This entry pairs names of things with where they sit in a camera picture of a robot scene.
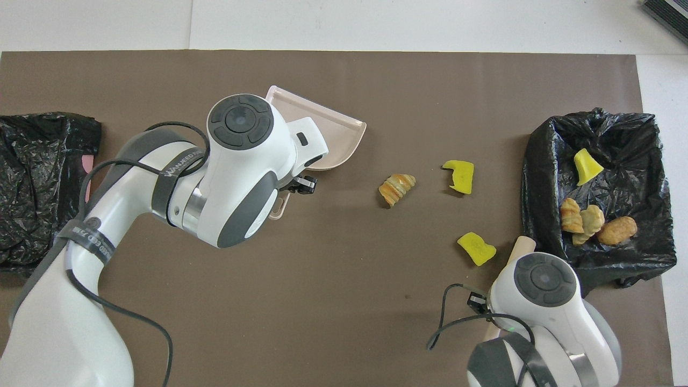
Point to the beige plastic dustpan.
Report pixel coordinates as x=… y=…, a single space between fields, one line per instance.
x=333 y=140

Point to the yellow sponge wedge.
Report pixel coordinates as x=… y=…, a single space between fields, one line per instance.
x=587 y=166

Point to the black plastic trash bag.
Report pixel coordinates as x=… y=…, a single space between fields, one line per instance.
x=37 y=177
x=618 y=269

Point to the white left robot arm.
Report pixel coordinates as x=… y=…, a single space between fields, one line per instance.
x=236 y=177

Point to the pink plastic bin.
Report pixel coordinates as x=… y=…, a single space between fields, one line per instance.
x=89 y=160

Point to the notched yellow sponge chunk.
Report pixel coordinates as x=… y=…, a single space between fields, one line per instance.
x=461 y=177

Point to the brown table mat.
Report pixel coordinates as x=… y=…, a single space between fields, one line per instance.
x=322 y=301

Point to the pale toy bread piece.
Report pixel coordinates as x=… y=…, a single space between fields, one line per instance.
x=571 y=216
x=592 y=221

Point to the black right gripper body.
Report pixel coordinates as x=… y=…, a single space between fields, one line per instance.
x=477 y=302

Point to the striped toy croissant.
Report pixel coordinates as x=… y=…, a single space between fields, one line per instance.
x=398 y=189

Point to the brown toy bread roll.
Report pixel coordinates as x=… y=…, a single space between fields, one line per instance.
x=617 y=230

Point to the dark ribbed panel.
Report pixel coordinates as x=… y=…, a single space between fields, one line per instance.
x=669 y=13

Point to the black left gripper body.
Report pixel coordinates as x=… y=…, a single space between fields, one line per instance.
x=291 y=184

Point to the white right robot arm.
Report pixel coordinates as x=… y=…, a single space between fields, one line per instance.
x=543 y=322

